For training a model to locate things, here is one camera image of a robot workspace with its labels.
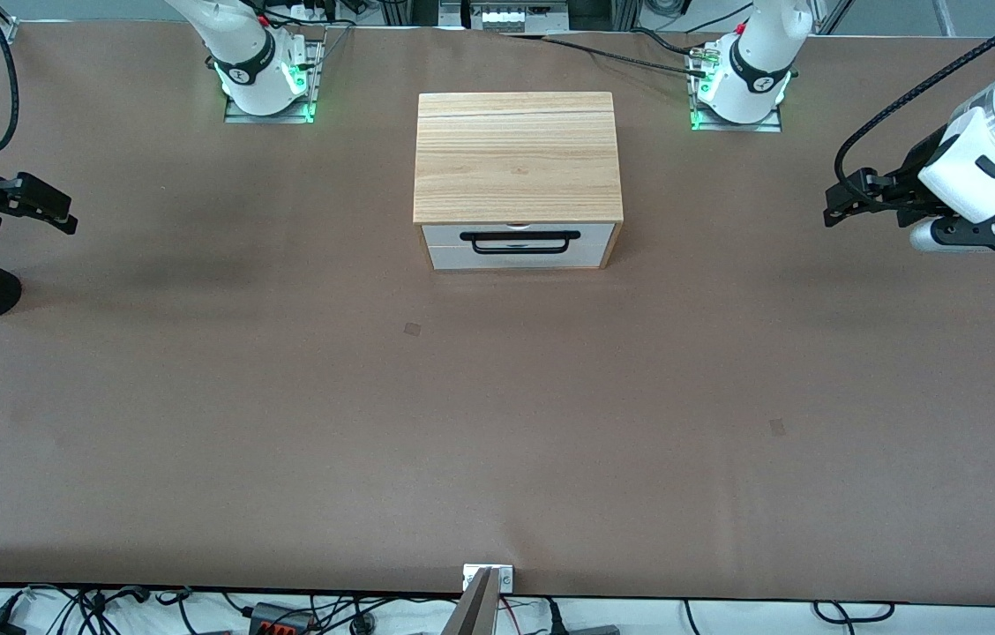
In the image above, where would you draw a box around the light wooden drawer cabinet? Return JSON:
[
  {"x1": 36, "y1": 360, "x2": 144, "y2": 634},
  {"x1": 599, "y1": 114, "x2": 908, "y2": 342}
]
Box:
[{"x1": 413, "y1": 92, "x2": 625, "y2": 272}]

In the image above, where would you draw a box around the black adapter with orange plugs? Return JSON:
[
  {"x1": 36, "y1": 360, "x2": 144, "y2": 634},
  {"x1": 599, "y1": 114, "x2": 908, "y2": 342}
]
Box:
[{"x1": 248, "y1": 602, "x2": 316, "y2": 635}]

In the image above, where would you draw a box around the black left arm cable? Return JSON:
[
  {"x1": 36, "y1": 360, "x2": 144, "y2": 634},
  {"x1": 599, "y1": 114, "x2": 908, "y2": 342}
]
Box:
[{"x1": 834, "y1": 7, "x2": 995, "y2": 191}]

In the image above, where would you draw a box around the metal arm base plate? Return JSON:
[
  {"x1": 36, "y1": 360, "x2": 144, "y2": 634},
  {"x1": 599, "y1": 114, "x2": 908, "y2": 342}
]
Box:
[
  {"x1": 224, "y1": 26, "x2": 327, "y2": 124},
  {"x1": 689, "y1": 44, "x2": 783, "y2": 133}
]

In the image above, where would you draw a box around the long black table cable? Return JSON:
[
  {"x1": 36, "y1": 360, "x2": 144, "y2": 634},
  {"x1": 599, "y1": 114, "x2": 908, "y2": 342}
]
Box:
[{"x1": 505, "y1": 32, "x2": 714, "y2": 78}]

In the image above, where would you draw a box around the looped black floor cable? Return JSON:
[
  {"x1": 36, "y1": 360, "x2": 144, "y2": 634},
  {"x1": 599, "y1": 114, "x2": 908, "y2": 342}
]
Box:
[{"x1": 812, "y1": 601, "x2": 896, "y2": 624}]

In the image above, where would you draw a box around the small metal mount bracket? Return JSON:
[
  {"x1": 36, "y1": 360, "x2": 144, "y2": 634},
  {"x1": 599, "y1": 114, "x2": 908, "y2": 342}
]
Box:
[{"x1": 462, "y1": 564, "x2": 516, "y2": 594}]

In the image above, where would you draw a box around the brown camera post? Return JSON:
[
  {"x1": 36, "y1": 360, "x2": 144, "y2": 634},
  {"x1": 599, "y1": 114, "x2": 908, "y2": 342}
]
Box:
[{"x1": 442, "y1": 569, "x2": 501, "y2": 635}]

